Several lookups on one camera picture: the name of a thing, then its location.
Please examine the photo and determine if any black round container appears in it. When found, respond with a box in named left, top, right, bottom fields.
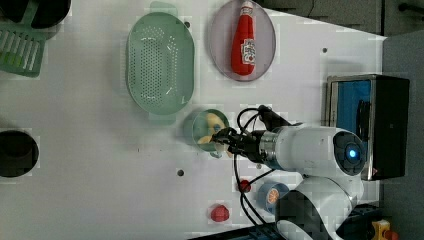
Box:
left=0, top=0, right=72, bottom=29

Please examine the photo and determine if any green mug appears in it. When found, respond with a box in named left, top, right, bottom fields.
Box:
left=183, top=109, right=230, bottom=158

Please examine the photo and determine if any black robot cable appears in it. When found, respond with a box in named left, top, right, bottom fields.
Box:
left=232, top=104, right=298, bottom=228

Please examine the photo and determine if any red green toy fruit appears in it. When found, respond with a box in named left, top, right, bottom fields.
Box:
left=210, top=205, right=230, bottom=222

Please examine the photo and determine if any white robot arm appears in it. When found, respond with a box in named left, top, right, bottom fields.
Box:
left=211, top=125, right=367, bottom=240

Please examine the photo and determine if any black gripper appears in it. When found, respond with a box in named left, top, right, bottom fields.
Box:
left=212, top=127, right=265, bottom=164

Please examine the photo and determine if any red round toy fruit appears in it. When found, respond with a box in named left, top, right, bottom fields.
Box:
left=239, top=180, right=251, bottom=193

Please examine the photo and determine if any yellow plush peeled banana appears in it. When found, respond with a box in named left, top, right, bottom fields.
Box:
left=197, top=113, right=233, bottom=158

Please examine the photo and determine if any green perforated colander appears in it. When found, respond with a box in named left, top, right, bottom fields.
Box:
left=126, top=0, right=195, bottom=124

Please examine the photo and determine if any black toaster oven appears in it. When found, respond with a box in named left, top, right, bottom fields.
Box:
left=324, top=74, right=410, bottom=181

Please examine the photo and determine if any grey round plate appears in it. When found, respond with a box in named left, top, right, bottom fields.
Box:
left=208, top=0, right=276, bottom=82

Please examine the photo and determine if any blue bowl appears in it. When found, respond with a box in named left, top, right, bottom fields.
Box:
left=257, top=182, right=289, bottom=214

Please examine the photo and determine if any black round base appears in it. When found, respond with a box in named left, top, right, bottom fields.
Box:
left=0, top=130, right=39, bottom=178

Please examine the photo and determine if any green dish rack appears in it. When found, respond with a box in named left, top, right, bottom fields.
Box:
left=0, top=8, right=46, bottom=78

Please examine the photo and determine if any red plush ketchup bottle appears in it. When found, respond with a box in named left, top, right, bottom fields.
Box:
left=231, top=0, right=256, bottom=76

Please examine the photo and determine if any orange slice toy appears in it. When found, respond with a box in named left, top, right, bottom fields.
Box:
left=267, top=188, right=279, bottom=204

